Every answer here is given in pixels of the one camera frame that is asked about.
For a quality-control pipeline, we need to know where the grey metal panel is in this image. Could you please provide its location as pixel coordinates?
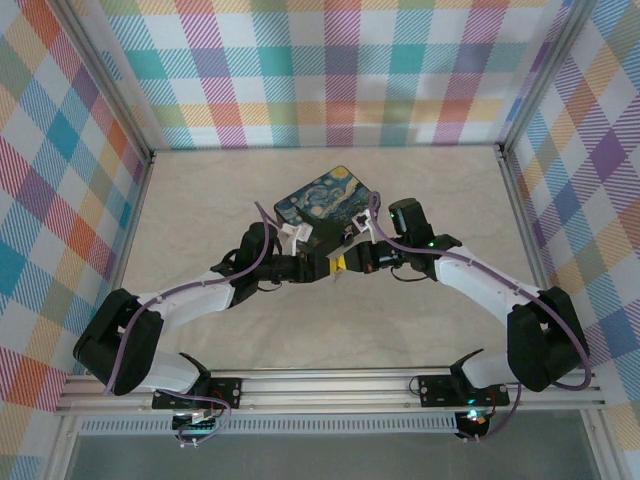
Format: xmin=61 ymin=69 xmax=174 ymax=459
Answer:
xmin=64 ymin=433 xmax=601 ymax=480

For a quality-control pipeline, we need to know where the aluminium frame side rail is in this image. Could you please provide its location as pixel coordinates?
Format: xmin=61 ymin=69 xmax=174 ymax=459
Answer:
xmin=497 ymin=144 xmax=551 ymax=294
xmin=107 ymin=152 xmax=159 ymax=301

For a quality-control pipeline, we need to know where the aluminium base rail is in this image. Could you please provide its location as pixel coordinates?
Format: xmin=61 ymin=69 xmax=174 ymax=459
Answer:
xmin=53 ymin=368 xmax=609 ymax=415

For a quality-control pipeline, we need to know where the grey slotted cable duct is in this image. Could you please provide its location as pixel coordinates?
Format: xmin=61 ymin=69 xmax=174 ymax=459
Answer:
xmin=78 ymin=417 xmax=460 ymax=436

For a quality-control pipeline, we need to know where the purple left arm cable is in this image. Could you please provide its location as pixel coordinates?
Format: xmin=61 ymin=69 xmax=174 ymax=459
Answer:
xmin=102 ymin=199 xmax=281 ymax=449

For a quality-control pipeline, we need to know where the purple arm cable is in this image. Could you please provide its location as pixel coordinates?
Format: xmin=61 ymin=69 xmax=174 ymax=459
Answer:
xmin=102 ymin=199 xmax=281 ymax=449
xmin=368 ymin=192 xmax=595 ymax=444

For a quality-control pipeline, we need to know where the aluminium frame post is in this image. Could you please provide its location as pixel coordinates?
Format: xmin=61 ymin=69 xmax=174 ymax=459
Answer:
xmin=496 ymin=0 xmax=594 ymax=157
xmin=60 ymin=0 xmax=157 ymax=164

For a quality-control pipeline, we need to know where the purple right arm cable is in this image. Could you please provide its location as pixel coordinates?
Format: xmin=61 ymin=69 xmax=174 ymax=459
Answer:
xmin=368 ymin=192 xmax=595 ymax=444

